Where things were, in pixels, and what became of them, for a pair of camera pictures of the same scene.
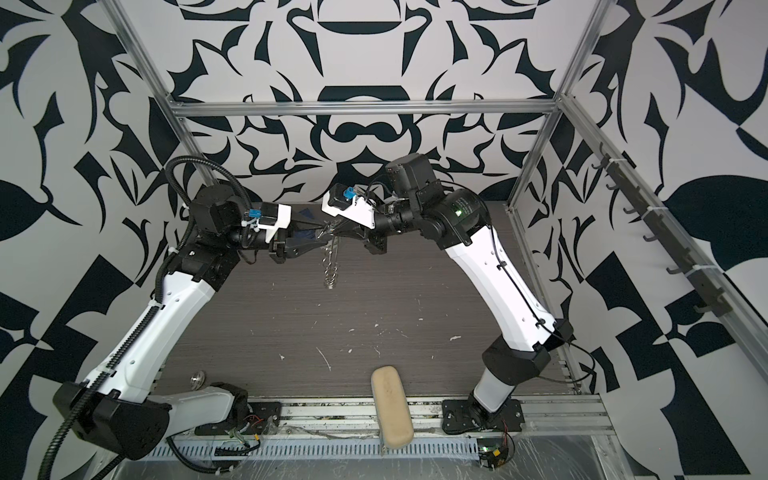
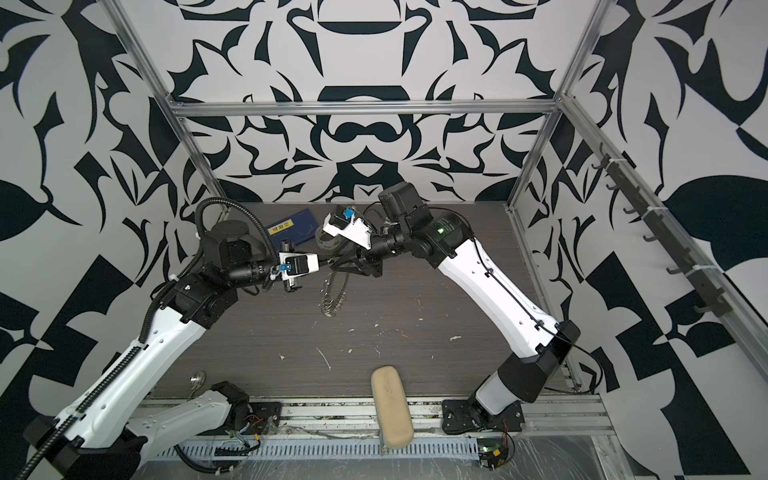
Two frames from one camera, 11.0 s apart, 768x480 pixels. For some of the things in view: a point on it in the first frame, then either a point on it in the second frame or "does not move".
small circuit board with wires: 495,452 does not move
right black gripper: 374,239 → 370,262
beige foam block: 392,408 does not move
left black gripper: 279,243 → 279,271
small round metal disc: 197,380 does not move
